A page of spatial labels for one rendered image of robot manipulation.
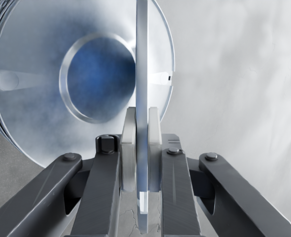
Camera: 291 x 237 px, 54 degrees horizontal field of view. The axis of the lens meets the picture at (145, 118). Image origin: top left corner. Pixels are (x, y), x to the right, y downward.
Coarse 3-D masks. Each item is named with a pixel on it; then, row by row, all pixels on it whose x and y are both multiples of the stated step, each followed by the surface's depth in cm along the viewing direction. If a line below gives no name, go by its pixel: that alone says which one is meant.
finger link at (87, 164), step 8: (120, 136) 18; (88, 160) 15; (120, 160) 15; (88, 168) 14; (120, 168) 15; (80, 176) 14; (88, 176) 14; (120, 176) 15; (72, 184) 14; (80, 184) 14; (120, 184) 15; (64, 192) 14; (72, 192) 14; (80, 192) 14
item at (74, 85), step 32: (32, 0) 32; (64, 0) 34; (96, 0) 37; (128, 0) 40; (0, 32) 30; (32, 32) 33; (64, 32) 35; (96, 32) 38; (128, 32) 42; (160, 32) 46; (0, 64) 31; (32, 64) 34; (64, 64) 36; (96, 64) 39; (128, 64) 42; (160, 64) 48; (0, 96) 32; (32, 96) 35; (64, 96) 37; (96, 96) 40; (128, 96) 44; (160, 96) 50; (32, 128) 36; (64, 128) 39; (96, 128) 42; (32, 160) 36
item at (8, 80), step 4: (4, 72) 32; (8, 72) 32; (12, 72) 32; (0, 76) 32; (4, 76) 32; (8, 76) 32; (12, 76) 33; (16, 76) 33; (0, 80) 32; (4, 80) 32; (8, 80) 32; (12, 80) 33; (16, 80) 33; (0, 84) 32; (4, 84) 32; (8, 84) 33; (12, 84) 33; (16, 84) 33; (4, 88) 32; (8, 88) 33; (12, 88) 33
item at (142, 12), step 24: (144, 0) 18; (144, 24) 18; (144, 48) 17; (144, 72) 17; (144, 96) 17; (144, 120) 18; (144, 144) 18; (144, 168) 19; (144, 192) 38; (144, 216) 22
